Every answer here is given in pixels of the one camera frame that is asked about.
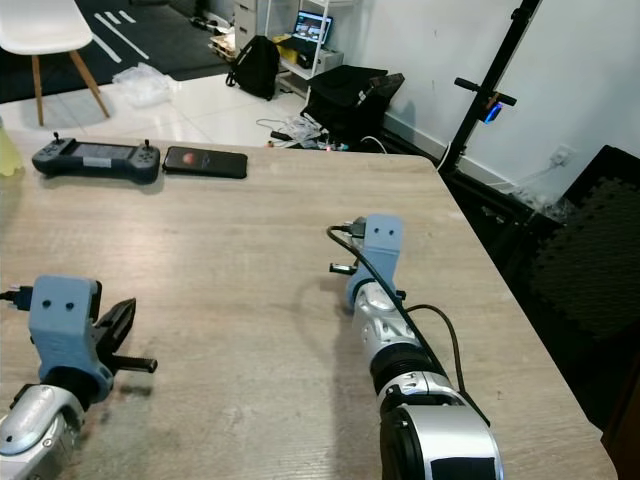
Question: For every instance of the yellow drink plastic bottle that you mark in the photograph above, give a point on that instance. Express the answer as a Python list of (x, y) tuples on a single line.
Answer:
[(10, 160)]

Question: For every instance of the black open suitcase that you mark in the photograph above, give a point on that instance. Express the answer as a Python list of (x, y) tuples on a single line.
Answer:
[(350, 105)]

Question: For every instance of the white shelf unit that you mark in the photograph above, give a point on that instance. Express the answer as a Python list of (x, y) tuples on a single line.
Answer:
[(248, 15)]

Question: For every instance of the black handheld controller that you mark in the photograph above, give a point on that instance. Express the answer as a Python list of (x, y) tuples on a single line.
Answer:
[(95, 160)]

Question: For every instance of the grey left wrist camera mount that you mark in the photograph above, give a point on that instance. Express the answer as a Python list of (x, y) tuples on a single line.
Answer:
[(65, 320)]

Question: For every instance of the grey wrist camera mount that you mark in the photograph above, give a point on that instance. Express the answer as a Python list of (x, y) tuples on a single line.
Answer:
[(65, 320), (380, 245)]

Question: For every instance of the white chair wooden legs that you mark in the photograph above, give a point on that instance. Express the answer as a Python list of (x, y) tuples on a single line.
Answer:
[(45, 25)]

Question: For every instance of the small blue lit device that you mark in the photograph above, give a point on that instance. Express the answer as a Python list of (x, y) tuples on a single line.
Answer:
[(493, 108)]

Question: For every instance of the lit computer screen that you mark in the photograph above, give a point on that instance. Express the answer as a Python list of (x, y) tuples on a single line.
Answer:
[(313, 27)]

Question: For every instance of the black backpack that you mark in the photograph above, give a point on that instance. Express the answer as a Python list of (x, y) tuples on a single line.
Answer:
[(257, 68)]

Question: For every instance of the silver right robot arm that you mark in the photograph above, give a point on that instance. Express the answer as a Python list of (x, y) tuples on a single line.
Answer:
[(445, 445)]

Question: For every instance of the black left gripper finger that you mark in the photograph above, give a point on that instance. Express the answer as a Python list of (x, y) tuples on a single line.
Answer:
[(118, 325)]

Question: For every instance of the white wall socket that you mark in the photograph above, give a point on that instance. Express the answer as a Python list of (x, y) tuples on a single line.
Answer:
[(563, 157)]

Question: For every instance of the black stand with crossbar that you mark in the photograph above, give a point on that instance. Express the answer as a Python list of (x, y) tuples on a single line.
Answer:
[(517, 40)]

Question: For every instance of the clear plastic bag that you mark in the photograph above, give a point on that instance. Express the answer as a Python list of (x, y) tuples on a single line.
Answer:
[(142, 85)]

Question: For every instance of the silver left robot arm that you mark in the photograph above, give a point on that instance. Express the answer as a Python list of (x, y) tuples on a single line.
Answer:
[(30, 435)]

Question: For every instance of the black mat white lines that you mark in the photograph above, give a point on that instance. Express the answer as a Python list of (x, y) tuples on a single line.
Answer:
[(180, 45)]

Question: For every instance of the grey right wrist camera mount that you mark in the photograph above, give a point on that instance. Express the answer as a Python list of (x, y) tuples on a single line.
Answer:
[(380, 245)]

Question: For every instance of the black smartphone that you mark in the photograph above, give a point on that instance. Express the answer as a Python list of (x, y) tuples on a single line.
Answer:
[(205, 163)]

